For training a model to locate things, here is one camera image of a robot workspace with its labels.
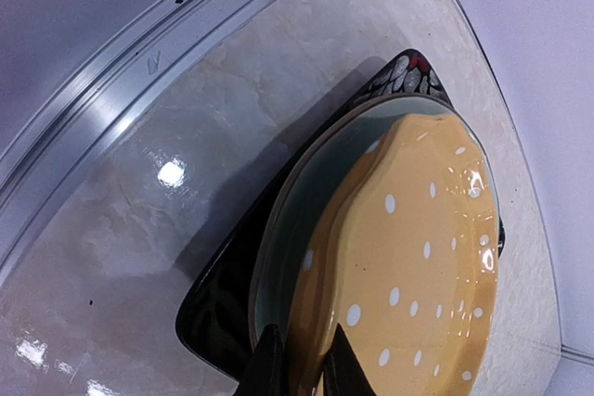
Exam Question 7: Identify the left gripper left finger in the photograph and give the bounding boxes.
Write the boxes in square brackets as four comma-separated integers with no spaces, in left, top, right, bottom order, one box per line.
[236,324,286,396]

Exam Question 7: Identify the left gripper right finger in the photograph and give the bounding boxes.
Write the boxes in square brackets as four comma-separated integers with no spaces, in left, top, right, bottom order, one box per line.
[323,325,376,396]

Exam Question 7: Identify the yellow polka dot plate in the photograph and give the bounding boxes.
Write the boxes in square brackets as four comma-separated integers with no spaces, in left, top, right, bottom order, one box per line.
[287,114,499,395]

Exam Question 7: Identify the black floral square plate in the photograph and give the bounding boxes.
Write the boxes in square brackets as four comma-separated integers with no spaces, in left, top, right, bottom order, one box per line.
[175,49,505,395]

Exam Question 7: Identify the left frame post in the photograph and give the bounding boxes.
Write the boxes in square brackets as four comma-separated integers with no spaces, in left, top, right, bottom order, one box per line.
[1,0,275,275]

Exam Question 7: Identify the light teal round plate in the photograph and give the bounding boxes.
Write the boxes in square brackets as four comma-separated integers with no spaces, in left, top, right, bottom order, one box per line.
[248,93,502,353]

